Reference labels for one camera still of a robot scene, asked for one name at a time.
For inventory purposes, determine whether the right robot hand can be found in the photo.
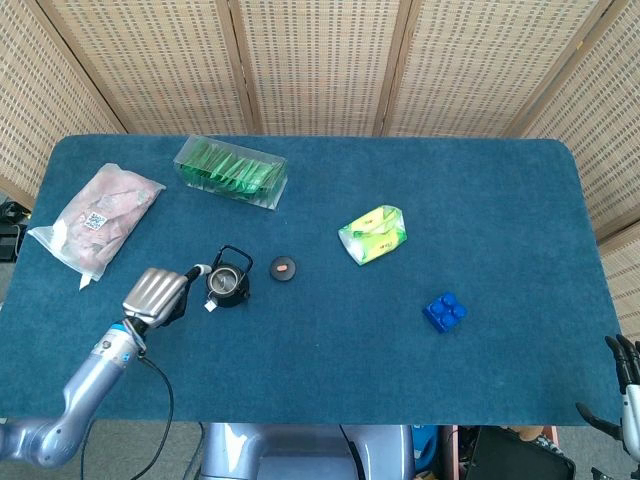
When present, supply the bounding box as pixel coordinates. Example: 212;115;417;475
574;334;640;480

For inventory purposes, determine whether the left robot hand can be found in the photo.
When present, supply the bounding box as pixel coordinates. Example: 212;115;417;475
122;262;212;330

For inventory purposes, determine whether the black cast iron teapot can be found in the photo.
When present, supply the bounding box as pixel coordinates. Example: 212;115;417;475
205;244;254;309

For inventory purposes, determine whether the plastic bag of pink packets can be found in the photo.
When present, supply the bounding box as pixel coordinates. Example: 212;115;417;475
27;162;167;292

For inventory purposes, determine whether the black teapot lid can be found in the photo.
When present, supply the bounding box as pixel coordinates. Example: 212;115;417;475
269;255;299;282

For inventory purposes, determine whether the clear box of green packets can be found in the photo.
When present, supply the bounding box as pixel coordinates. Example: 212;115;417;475
173;134;290;213

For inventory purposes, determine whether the black equipment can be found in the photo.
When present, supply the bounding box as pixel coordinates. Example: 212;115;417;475
0;199;32;263

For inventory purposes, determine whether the blue toy building block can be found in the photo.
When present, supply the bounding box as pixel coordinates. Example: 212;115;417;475
422;291;470;336

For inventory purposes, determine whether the blue table cloth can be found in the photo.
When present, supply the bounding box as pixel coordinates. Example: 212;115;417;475
0;134;624;427

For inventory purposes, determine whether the grey robot torso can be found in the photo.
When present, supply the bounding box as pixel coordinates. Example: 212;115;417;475
199;423;416;480

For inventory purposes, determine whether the green yellow tissue pack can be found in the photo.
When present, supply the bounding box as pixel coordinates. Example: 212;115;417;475
337;204;408;269

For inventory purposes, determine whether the woven wooden folding screen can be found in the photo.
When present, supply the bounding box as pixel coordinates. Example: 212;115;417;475
0;0;640;341

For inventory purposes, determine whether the black cable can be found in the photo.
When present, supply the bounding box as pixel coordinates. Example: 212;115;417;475
82;355;176;480

